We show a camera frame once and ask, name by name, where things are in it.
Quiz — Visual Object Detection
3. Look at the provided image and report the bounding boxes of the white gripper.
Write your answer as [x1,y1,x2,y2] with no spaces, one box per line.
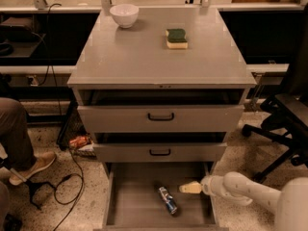
[179,175,224,196]

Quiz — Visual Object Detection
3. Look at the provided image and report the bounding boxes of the redbull can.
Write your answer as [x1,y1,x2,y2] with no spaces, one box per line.
[158,186,178,215]

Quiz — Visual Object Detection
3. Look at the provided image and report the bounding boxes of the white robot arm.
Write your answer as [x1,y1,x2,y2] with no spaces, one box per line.
[179,171,308,231]

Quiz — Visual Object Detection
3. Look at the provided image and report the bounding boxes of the grey middle drawer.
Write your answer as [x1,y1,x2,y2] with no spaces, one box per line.
[93,132,227,163]

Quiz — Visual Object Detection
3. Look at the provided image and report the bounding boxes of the grey drawer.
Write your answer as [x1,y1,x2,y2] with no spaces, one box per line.
[78,99,244,133]
[94,162,229,231]
[93,132,227,163]

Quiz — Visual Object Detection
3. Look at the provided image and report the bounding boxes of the grey bottom drawer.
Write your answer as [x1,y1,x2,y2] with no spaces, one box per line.
[94,162,229,231]

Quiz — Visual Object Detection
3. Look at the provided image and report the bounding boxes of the grey drawer cabinet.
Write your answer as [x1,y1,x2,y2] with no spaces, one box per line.
[66,6,257,231]

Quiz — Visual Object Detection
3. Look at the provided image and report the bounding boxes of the grey top drawer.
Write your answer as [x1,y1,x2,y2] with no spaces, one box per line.
[78,99,244,133]

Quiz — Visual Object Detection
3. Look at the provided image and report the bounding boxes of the black office chair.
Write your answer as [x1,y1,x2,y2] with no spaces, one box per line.
[242,5,308,183]

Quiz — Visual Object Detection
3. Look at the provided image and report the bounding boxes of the orange snack packet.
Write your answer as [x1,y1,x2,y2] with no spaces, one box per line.
[69,136,90,149]

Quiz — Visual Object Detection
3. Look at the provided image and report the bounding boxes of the green yellow sponge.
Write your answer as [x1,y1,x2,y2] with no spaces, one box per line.
[166,28,188,49]

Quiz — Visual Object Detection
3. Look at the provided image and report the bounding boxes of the tan shoe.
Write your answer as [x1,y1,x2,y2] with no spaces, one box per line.
[9,151,57,186]

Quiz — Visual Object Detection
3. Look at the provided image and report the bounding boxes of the black stand foot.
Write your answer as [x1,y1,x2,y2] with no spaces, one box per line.
[0,158,56,210]

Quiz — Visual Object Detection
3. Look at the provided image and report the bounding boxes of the white bowl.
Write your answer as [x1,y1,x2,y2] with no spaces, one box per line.
[110,4,139,28]

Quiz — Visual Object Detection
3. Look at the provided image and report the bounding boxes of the person leg brown trousers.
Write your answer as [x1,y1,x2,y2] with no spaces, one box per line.
[0,97,37,171]

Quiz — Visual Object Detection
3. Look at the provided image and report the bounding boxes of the black middle drawer handle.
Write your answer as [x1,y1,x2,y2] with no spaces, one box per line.
[149,149,171,157]

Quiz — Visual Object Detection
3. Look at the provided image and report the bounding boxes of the black drawer handle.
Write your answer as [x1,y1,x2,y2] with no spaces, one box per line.
[149,149,171,157]
[147,113,175,121]

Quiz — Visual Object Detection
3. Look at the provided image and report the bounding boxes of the black top drawer handle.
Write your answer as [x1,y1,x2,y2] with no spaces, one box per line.
[147,113,175,121]

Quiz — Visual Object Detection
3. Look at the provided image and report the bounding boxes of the black wire basket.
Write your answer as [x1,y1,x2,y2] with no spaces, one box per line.
[57,103,95,158]

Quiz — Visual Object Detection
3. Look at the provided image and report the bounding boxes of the black cable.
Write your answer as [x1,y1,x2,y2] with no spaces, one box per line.
[32,3,85,231]

